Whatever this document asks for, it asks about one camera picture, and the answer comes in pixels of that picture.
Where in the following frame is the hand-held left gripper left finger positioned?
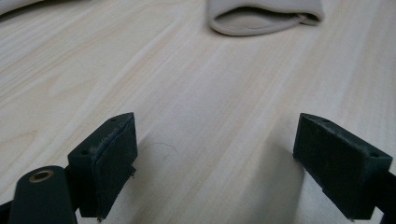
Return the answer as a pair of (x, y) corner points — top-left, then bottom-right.
(67, 112), (138, 222)

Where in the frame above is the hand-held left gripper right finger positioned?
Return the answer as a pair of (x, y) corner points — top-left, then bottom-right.
(292, 113), (394, 221)

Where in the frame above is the beige garment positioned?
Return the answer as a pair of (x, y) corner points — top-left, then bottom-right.
(0, 0), (325, 36)

